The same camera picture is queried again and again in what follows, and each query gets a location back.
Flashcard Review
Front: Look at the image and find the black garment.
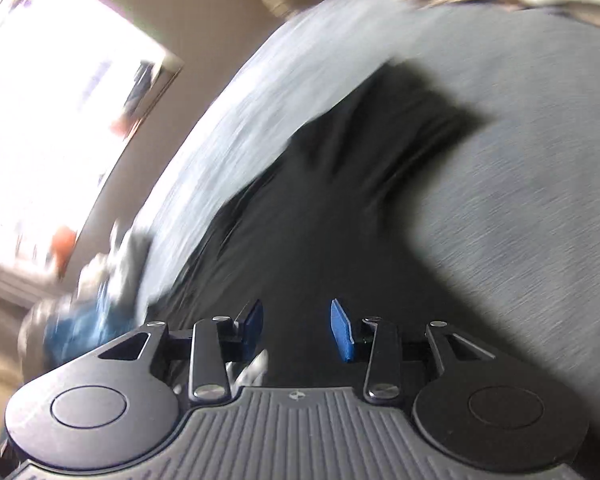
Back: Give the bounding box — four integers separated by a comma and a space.
147, 57, 492, 391

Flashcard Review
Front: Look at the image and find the orange container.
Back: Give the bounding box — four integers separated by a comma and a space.
50, 225, 78, 276

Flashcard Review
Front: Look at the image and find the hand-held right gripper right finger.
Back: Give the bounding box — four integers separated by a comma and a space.
330, 298, 496, 405

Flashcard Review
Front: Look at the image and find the balcony window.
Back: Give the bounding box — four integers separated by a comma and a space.
0, 0, 186, 281

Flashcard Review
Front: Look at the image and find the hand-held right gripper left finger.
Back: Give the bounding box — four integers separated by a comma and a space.
97, 300, 265, 407

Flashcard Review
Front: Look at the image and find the white cloth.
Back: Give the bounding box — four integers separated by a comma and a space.
77, 254, 112, 302

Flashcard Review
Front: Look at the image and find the grey garment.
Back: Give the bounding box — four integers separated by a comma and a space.
109, 220, 152, 311

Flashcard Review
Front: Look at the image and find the reddish brown box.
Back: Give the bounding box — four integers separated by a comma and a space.
111, 112, 142, 140

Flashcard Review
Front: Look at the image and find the light blue garment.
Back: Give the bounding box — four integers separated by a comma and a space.
44, 299, 137, 362

